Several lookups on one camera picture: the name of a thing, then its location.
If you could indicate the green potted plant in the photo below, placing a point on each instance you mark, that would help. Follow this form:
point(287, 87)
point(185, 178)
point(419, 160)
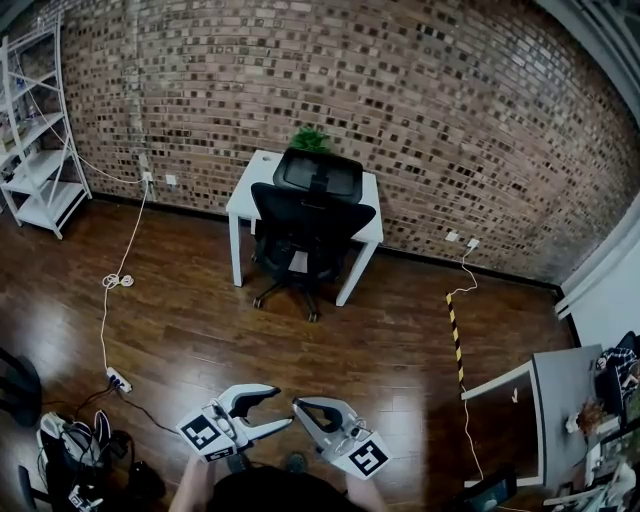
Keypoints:
point(310, 139)

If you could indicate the white wall socket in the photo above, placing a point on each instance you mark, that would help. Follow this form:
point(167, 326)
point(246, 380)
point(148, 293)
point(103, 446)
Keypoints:
point(452, 236)
point(473, 243)
point(147, 176)
point(171, 179)

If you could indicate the person's right forearm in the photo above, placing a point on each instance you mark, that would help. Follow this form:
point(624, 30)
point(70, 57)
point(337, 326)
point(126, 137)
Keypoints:
point(367, 495)

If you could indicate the black laptop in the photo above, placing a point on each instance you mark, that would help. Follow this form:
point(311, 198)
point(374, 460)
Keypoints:
point(492, 492)

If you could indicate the white square table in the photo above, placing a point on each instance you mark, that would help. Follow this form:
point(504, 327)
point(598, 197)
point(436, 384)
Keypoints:
point(245, 195)

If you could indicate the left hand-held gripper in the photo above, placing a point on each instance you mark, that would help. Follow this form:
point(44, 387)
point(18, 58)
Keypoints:
point(207, 435)

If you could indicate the small dry potted plant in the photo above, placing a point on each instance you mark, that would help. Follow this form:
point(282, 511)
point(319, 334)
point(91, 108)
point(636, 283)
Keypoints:
point(587, 417)

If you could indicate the black office chair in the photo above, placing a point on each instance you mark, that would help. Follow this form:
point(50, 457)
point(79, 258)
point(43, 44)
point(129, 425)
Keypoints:
point(310, 220)

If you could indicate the person's dark shirt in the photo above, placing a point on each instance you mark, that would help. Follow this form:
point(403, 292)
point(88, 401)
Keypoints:
point(280, 492)

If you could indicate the grey desk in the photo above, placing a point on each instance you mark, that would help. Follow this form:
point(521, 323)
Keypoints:
point(565, 390)

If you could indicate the white metal shelf unit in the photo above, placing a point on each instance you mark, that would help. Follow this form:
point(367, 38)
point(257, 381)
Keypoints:
point(45, 200)

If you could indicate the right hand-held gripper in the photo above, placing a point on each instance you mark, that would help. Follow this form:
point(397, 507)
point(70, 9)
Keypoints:
point(367, 457)

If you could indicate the person's dark shoe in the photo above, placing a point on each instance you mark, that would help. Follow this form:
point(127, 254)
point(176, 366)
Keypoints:
point(296, 462)
point(239, 462)

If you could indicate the white power strip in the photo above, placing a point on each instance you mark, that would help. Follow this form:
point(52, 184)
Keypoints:
point(119, 380)

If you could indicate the person's left forearm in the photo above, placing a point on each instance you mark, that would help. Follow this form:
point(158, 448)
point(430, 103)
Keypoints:
point(192, 485)

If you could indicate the idle grey gripper device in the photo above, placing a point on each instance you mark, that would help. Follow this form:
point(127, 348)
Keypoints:
point(85, 498)

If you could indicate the black equipment bag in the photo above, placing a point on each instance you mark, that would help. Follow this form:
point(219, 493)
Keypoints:
point(100, 460)

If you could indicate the yellow black striped floor tape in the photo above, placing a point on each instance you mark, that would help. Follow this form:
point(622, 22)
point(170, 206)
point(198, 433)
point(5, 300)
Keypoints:
point(456, 345)

